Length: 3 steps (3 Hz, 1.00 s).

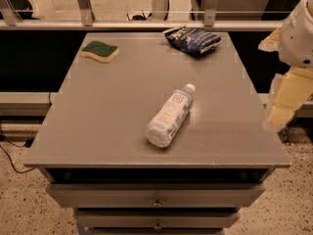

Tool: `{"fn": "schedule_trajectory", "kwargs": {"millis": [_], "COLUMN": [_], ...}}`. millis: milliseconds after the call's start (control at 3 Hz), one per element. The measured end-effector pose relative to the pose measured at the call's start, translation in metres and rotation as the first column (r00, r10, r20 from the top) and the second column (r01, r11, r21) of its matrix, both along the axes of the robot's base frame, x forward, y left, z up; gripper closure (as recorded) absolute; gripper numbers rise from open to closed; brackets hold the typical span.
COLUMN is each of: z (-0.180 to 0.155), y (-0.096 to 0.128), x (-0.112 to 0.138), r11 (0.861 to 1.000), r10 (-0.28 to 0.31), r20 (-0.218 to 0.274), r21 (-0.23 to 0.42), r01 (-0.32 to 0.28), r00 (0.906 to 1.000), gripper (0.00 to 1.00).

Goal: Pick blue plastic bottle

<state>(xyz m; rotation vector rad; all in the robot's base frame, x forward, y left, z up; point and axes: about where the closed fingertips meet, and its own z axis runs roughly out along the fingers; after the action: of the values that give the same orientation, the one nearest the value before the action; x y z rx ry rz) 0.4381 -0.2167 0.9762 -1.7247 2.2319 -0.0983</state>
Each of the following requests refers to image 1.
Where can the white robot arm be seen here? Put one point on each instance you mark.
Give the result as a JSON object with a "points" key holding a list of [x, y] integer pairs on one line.
{"points": [[294, 43]]}

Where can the blue plastic water bottle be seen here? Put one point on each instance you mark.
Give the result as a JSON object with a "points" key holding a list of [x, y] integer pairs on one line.
{"points": [[164, 125]]}

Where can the grey drawer cabinet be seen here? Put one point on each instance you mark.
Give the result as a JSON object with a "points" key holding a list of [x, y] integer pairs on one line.
{"points": [[95, 131]]}

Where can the blue chip bag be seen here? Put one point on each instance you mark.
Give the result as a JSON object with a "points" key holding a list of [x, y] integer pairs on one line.
{"points": [[190, 40]]}

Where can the green yellow sponge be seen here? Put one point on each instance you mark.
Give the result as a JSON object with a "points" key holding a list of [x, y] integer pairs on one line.
{"points": [[100, 51]]}

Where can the upper grey drawer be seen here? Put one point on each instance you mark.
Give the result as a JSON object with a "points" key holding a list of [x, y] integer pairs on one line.
{"points": [[81, 196]]}

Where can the grey drawer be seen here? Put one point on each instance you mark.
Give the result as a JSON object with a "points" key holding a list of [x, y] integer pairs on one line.
{"points": [[81, 196], [156, 219]]}

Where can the lower grey drawer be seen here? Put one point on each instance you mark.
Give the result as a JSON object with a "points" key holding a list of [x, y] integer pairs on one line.
{"points": [[156, 219]]}

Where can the metal railing frame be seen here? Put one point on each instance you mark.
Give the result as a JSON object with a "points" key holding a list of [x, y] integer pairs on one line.
{"points": [[137, 15]]}

